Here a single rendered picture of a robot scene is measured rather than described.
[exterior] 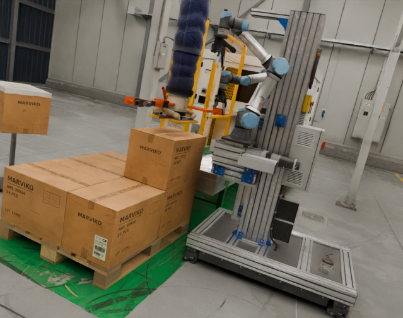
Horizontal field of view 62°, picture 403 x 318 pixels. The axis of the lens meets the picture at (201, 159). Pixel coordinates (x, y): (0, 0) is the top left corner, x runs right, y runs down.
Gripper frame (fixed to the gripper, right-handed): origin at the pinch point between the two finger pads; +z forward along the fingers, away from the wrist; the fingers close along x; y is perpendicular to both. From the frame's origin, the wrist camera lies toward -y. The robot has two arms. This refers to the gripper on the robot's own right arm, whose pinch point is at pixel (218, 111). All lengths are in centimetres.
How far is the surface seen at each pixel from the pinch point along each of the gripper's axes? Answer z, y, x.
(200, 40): -53, 33, -15
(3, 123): 48, 78, -167
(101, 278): 112, 120, -9
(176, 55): -37, 40, -29
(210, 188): 71, -7, 5
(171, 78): -20, 40, -30
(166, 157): 38, 60, -10
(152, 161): 45, 60, -22
